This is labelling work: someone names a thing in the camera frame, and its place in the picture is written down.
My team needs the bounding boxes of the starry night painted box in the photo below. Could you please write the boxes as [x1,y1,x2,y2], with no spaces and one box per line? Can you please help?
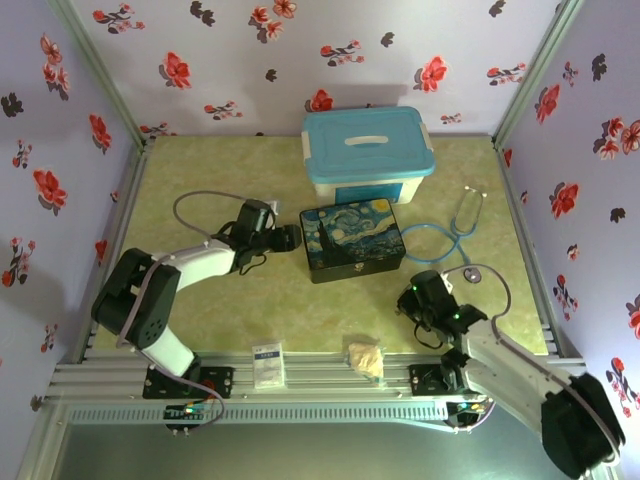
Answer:
[298,197,407,285]

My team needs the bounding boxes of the clear bag of beige material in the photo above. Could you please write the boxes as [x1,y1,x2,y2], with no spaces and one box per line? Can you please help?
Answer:
[343,341,387,387]

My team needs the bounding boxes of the blue stethoscope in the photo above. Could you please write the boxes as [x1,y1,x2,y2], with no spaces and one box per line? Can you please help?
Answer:
[399,184,487,284]

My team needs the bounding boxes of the aluminium front rails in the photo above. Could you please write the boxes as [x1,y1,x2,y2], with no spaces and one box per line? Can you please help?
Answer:
[47,351,600,402]

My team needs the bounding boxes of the storage box with blue lid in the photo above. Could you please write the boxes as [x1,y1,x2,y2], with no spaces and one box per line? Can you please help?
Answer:
[301,106,435,206]

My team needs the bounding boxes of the white paper packet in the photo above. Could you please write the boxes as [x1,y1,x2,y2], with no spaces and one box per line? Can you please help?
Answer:
[251,341,287,390]

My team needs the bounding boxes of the grey metal sheet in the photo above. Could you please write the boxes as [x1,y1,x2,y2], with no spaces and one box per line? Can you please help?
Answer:
[49,423,551,480]

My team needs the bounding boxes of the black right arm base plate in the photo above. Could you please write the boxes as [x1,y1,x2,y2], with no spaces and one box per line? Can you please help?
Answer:
[408,363,469,399]

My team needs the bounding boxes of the grey left arm cable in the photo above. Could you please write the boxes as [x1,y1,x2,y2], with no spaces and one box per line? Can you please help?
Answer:
[172,191,251,249]

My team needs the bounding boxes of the aluminium side rail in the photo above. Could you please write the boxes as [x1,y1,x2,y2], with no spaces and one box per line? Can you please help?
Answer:
[76,139,152,365]
[492,137,585,359]

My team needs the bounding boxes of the grey slotted cable duct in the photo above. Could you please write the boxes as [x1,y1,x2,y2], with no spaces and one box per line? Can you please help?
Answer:
[67,406,450,425]

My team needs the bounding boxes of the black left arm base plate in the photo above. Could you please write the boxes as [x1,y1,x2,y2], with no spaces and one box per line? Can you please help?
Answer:
[142,365,235,400]

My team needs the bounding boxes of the aluminium frame post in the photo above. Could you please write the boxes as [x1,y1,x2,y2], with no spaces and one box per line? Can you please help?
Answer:
[492,0,587,147]
[48,0,152,147]

